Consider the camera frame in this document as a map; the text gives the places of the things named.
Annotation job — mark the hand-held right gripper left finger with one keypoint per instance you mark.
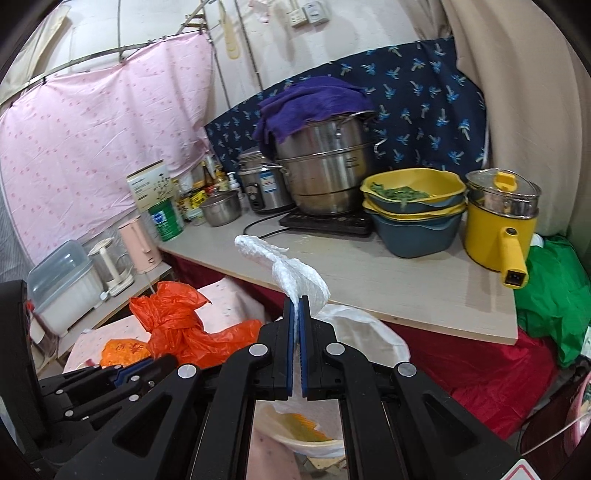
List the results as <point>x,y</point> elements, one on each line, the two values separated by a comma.
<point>290,350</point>

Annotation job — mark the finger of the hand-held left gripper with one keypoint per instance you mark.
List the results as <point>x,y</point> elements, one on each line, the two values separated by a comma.
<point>131,371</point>
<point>106,399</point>

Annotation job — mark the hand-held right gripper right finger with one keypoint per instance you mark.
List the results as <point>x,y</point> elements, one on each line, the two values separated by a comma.
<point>304,350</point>

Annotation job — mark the white bin liner bag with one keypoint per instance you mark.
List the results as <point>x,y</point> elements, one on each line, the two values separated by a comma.
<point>364,332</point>

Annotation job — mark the orange plastic bag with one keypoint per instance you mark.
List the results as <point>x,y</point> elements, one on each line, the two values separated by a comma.
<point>175,318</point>

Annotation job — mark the pink printed tablecloth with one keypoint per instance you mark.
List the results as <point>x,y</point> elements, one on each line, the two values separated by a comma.
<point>231,300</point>

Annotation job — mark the white dish rack clear lid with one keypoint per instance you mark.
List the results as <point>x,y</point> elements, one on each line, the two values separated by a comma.
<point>64,286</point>

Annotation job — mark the white glass kettle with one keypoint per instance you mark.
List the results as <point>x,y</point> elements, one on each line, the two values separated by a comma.
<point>108,263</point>

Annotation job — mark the pink electric kettle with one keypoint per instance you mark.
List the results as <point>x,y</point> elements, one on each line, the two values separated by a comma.
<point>138,247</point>

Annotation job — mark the black induction cooker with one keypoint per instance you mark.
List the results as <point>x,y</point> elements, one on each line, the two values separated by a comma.
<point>332,226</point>

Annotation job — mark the grey mesh curtain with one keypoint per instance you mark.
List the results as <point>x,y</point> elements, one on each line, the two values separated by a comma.
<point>11,240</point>

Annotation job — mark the green tin can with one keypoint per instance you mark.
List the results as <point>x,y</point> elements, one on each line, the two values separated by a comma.
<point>166,221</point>

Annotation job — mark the small steel lidded pot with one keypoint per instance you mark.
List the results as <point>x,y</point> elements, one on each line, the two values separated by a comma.
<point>220,210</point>

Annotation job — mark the red cloth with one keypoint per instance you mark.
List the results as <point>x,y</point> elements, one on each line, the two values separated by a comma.
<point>461,369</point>

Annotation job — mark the steel rice cooker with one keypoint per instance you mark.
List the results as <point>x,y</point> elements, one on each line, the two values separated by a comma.
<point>265,189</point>

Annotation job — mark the steel steamer pot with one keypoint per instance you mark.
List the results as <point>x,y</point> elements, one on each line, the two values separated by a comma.
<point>323,175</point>

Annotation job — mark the yellow colander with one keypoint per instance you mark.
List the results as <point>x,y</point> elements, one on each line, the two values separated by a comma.
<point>415,211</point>
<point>443,182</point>

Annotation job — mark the group of condiment bottles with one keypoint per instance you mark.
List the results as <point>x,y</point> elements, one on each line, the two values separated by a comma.
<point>203,194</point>

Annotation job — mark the chopped green vegetables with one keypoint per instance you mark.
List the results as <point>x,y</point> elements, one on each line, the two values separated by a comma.
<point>399,193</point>

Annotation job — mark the white cardboard box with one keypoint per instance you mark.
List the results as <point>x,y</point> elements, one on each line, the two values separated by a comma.
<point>147,184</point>

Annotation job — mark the yellow electric pot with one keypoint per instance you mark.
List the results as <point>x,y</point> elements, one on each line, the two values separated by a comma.
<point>485,240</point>

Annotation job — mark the pink curtain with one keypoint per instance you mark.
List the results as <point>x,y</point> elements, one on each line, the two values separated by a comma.
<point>92,138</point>

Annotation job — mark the purple towel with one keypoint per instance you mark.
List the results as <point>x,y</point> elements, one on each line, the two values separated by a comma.
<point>304,106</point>

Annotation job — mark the green plastic bag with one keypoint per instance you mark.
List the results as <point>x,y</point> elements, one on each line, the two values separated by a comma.
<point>554,295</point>

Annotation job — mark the navy printed cloth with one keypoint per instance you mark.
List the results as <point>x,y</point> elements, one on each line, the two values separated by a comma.
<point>415,101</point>

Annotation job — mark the yellow hanging shoehorn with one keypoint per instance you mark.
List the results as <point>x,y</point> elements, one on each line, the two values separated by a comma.
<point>229,37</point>

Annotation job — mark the metal curtain rod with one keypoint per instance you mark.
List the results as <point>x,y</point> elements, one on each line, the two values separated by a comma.
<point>138,46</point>

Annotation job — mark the beige curtain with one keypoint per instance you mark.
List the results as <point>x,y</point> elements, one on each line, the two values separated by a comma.
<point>521,92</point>

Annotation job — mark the white wall socket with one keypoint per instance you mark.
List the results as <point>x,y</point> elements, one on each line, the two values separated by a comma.
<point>298,18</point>

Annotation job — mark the grey wall socket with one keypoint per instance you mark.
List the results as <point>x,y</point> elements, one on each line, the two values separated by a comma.
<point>317,13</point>

